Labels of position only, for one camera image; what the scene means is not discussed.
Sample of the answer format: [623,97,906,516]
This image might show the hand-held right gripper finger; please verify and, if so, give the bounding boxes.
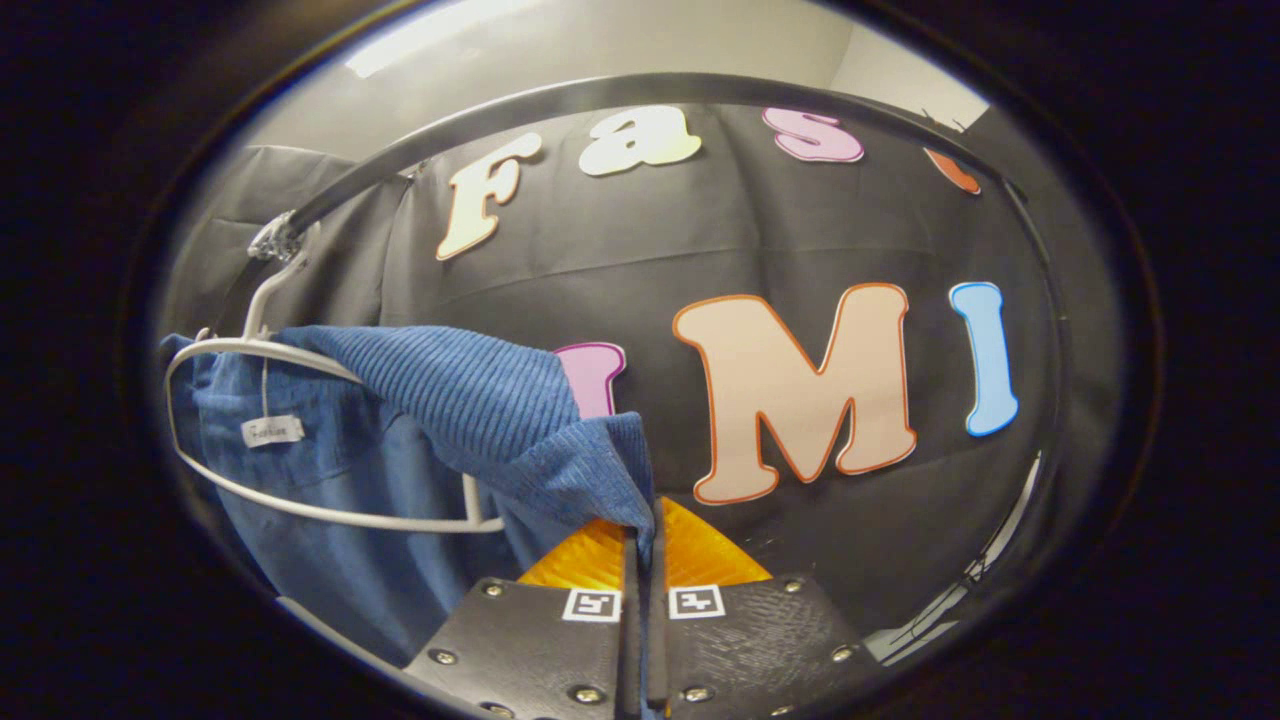
[405,517,642,720]
[646,497,883,720]

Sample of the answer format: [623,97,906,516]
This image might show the blue corduroy shirt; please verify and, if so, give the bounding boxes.
[160,325,656,666]

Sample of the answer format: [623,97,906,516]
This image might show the white plastic hanger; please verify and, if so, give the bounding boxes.
[165,225,506,534]

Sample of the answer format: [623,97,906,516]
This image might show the black clothes rail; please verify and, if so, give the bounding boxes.
[215,72,1066,451]

